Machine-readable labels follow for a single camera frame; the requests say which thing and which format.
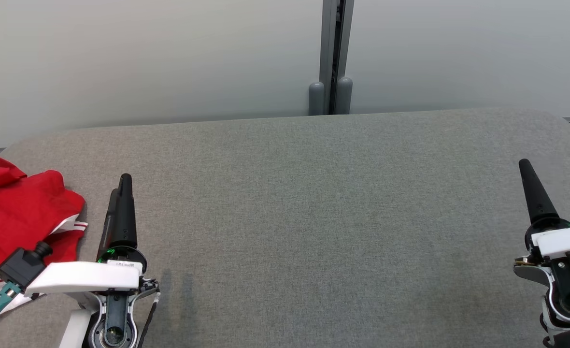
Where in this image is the grey rounded post cap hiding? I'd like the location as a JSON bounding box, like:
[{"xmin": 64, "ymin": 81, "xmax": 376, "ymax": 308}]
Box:
[
  {"xmin": 309, "ymin": 82, "xmax": 325, "ymax": 116},
  {"xmin": 336, "ymin": 77, "xmax": 353, "ymax": 115}
]

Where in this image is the red white number 23 jersey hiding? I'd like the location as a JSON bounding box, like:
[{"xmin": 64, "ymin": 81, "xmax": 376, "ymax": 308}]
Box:
[{"xmin": 0, "ymin": 169, "xmax": 88, "ymax": 325}]

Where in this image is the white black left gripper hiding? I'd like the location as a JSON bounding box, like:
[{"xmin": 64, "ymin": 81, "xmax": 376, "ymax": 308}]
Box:
[{"xmin": 24, "ymin": 174, "xmax": 160, "ymax": 296}]

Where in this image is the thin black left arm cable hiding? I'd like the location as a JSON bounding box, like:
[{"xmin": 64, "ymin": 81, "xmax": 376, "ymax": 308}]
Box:
[{"xmin": 136, "ymin": 292, "xmax": 159, "ymax": 348}]

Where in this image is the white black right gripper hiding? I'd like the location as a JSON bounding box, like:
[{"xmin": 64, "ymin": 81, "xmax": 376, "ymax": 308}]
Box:
[{"xmin": 518, "ymin": 159, "xmax": 570, "ymax": 259}]

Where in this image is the grey metal partition post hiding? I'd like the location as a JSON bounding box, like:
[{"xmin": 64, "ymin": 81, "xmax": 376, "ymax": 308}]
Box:
[{"xmin": 319, "ymin": 0, "xmax": 355, "ymax": 116}]

